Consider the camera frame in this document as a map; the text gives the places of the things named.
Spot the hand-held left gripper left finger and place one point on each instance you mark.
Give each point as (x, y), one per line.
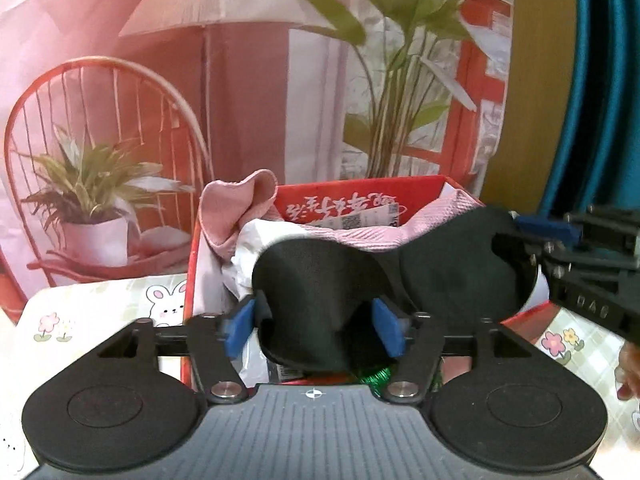
(239, 327)

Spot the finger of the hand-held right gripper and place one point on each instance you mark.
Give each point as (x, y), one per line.
(522, 255)
(547, 227)

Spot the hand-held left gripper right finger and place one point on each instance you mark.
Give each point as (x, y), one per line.
(390, 327)

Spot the black eye mask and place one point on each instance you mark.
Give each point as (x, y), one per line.
(320, 285)

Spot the pink knitted cloth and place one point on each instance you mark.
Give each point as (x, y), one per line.
(225, 210)

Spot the red cardboard box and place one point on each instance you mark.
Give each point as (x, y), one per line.
(350, 205)

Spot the person's right hand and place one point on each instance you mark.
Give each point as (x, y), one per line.
(631, 372)

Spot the green shiny packet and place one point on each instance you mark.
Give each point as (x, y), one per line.
(377, 379)

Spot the white crumpled cloth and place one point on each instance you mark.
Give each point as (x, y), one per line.
(245, 255)

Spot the checked bunny tablecloth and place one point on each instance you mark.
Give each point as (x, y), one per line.
(100, 302)

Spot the teal curtain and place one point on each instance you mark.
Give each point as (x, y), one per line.
(590, 85)

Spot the printed wall cloth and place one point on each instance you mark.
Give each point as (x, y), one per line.
(250, 85)

